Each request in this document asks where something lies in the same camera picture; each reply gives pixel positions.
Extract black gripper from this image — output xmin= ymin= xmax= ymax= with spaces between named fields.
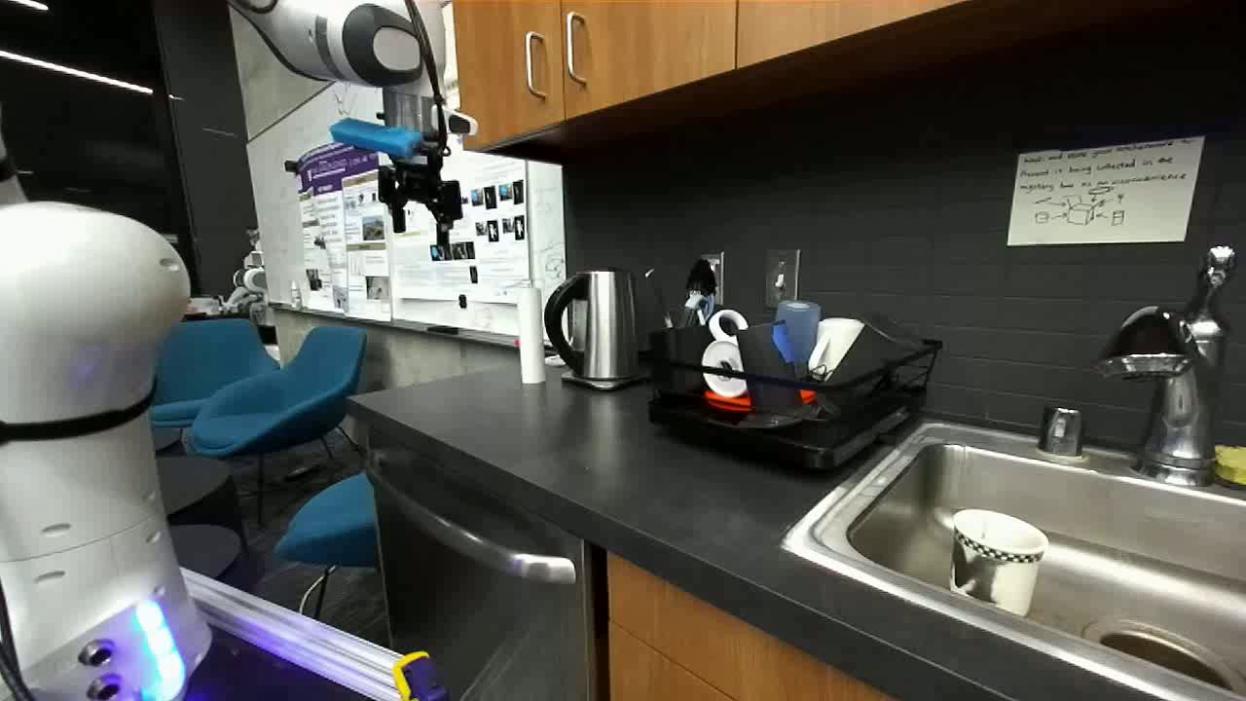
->
xmin=373 ymin=149 xmax=469 ymax=257

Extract purple titled research poster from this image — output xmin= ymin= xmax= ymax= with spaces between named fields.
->
xmin=291 ymin=140 xmax=394 ymax=323

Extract white research poster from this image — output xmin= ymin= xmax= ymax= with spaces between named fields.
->
xmin=385 ymin=145 xmax=539 ymax=337

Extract white whiteboard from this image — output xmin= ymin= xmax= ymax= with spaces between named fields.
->
xmin=242 ymin=73 xmax=574 ymax=350

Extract stainless steel electric kettle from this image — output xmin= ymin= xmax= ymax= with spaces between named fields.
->
xmin=540 ymin=265 xmax=646 ymax=392

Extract blue fabric chair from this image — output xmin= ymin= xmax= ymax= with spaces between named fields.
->
xmin=185 ymin=321 xmax=373 ymax=462
xmin=273 ymin=467 xmax=385 ymax=574
xmin=143 ymin=317 xmax=282 ymax=453

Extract black dish brush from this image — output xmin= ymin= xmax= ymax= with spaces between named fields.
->
xmin=681 ymin=252 xmax=730 ymax=332

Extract black white red mug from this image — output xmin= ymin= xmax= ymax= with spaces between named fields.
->
xmin=699 ymin=302 xmax=760 ymax=420

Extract stainless steel dishwasher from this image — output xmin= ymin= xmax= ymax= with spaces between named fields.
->
xmin=361 ymin=433 xmax=604 ymax=701

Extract blue plastic cup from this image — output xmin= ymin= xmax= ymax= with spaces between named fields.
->
xmin=773 ymin=296 xmax=827 ymax=374

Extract white cup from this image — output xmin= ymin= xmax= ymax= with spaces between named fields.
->
xmin=805 ymin=317 xmax=869 ymax=385

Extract black dish drying rack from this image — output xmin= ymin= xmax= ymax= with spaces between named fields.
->
xmin=643 ymin=310 xmax=947 ymax=471

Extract wooden base cabinet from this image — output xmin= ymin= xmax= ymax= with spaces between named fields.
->
xmin=604 ymin=554 xmax=903 ymax=701

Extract white patterned mug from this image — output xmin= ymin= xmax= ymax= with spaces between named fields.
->
xmin=944 ymin=507 xmax=1052 ymax=619

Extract chrome sink knob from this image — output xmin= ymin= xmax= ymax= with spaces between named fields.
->
xmin=1038 ymin=400 xmax=1095 ymax=462

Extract stainless steel sink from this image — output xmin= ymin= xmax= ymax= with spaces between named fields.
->
xmin=781 ymin=418 xmax=1246 ymax=701

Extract chrome faucet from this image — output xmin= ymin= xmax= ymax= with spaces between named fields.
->
xmin=1100 ymin=240 xmax=1243 ymax=489

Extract yellow sponge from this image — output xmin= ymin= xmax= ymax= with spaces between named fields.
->
xmin=1213 ymin=440 xmax=1246 ymax=489

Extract blue wrist camera box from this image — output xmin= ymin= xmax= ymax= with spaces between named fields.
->
xmin=329 ymin=115 xmax=431 ymax=163

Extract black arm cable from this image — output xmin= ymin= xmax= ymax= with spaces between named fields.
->
xmin=403 ymin=0 xmax=457 ymax=149

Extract metal wall cabinet handle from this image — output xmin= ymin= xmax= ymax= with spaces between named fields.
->
xmin=518 ymin=25 xmax=553 ymax=102
xmin=560 ymin=6 xmax=594 ymax=91

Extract wooden wall cabinets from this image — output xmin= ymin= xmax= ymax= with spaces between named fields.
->
xmin=450 ymin=0 xmax=967 ymax=154

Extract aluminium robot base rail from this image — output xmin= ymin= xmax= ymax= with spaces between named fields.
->
xmin=181 ymin=566 xmax=439 ymax=701

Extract white paper wall note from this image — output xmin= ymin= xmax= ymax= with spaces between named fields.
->
xmin=1004 ymin=132 xmax=1213 ymax=252

